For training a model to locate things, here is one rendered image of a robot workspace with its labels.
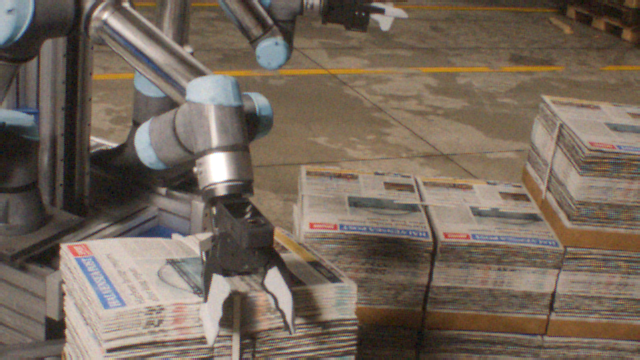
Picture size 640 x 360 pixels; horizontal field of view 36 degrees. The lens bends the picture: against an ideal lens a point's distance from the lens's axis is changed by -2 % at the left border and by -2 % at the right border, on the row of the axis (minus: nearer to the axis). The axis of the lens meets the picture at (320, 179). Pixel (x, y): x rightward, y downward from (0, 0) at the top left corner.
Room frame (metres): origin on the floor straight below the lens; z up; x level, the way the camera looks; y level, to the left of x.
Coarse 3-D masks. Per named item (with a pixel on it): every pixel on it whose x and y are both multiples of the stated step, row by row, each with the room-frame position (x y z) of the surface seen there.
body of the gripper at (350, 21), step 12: (324, 0) 2.37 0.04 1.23; (336, 0) 2.40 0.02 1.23; (348, 0) 2.38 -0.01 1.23; (360, 0) 2.37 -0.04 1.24; (372, 0) 2.40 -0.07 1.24; (324, 12) 2.38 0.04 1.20; (336, 12) 2.40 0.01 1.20; (348, 12) 2.37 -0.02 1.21; (360, 12) 2.38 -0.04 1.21; (324, 24) 2.40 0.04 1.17; (348, 24) 2.38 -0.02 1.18; (360, 24) 2.39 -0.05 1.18
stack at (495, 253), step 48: (336, 192) 2.16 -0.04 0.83; (384, 192) 2.20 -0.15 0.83; (432, 192) 2.24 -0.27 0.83; (480, 192) 2.27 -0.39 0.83; (528, 192) 2.32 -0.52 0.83; (336, 240) 1.95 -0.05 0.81; (384, 240) 1.96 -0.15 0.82; (432, 240) 1.98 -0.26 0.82; (480, 240) 1.99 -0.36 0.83; (528, 240) 2.02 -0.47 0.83; (384, 288) 1.97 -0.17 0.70; (432, 288) 1.98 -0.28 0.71; (480, 288) 1.99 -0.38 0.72; (528, 288) 2.01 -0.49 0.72; (576, 288) 2.02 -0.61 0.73; (624, 288) 2.03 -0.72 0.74; (384, 336) 1.97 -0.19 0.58; (432, 336) 1.98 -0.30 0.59; (480, 336) 1.99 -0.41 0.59; (528, 336) 2.01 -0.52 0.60
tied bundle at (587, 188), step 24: (552, 120) 2.25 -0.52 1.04; (552, 144) 2.20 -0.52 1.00; (576, 144) 2.07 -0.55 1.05; (528, 168) 2.34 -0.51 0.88; (552, 168) 2.19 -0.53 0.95; (576, 168) 2.03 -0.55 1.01; (600, 168) 2.01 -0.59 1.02; (624, 168) 2.02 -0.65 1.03; (552, 192) 2.16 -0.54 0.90; (576, 192) 2.02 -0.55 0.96; (600, 192) 2.02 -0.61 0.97; (624, 192) 2.02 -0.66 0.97; (576, 216) 2.01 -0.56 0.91; (600, 216) 2.01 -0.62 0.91; (624, 216) 2.02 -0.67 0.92
